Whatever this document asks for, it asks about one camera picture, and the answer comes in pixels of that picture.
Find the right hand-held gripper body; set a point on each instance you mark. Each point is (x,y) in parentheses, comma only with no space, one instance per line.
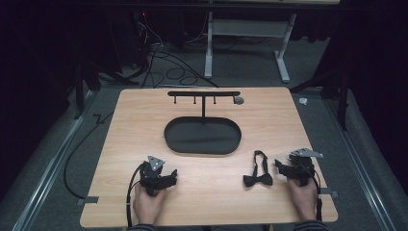
(302,166)

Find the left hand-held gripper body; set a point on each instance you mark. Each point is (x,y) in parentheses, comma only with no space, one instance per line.
(153,178)

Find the person's left hand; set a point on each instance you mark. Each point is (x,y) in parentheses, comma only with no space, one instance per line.
(148,205)

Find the person's right hand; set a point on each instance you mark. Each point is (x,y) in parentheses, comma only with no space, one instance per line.
(302,199)

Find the black bow tie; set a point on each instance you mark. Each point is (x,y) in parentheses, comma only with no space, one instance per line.
(258,179)

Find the grey tape strip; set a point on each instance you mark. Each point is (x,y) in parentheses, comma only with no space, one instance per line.
(87,200)
(329,193)

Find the black hook rack with tray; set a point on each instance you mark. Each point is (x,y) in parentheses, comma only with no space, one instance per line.
(202,136)

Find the small white scrap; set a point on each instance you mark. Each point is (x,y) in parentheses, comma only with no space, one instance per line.
(303,101)

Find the black tripod stand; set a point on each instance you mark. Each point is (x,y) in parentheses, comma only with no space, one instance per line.
(84,80)
(340,86)

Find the metal floor rail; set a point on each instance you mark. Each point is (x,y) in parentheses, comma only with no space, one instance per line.
(359,160)
(51,166)

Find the grey metal desk frame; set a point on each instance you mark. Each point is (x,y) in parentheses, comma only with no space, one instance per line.
(249,28)

